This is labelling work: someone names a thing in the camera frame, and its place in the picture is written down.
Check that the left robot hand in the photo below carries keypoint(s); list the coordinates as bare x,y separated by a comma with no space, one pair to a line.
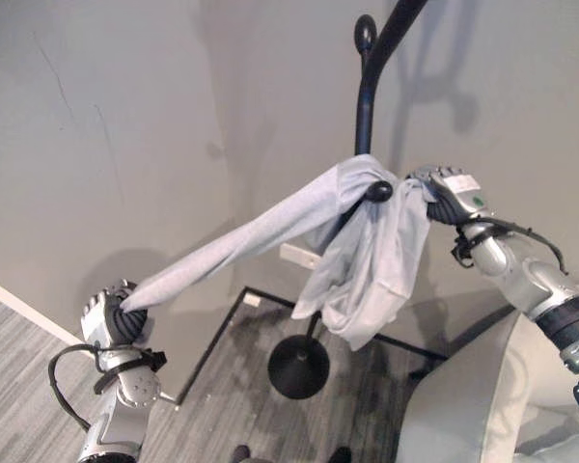
107,316

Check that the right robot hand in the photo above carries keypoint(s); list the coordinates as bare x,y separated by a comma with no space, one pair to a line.
454,195

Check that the light blue-grey garment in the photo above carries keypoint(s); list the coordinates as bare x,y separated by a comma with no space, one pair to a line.
347,251

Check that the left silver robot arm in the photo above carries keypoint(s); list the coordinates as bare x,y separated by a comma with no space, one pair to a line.
119,403

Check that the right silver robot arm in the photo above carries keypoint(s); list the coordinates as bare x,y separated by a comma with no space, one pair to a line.
535,299

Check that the black coat rack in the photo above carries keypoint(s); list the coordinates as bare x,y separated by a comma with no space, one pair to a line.
366,96

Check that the white skirting board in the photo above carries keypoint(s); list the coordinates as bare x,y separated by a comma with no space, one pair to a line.
29,308

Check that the left dark robot foot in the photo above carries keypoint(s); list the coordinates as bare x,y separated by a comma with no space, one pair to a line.
240,454

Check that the dark robot foot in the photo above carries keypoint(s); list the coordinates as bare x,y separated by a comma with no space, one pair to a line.
340,455
240,454

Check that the right dark robot foot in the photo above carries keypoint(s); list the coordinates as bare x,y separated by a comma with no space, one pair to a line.
340,455

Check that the small white wall plate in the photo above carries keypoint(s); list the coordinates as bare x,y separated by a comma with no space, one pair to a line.
251,300

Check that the white wall socket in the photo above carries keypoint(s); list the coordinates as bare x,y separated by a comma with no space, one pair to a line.
299,253

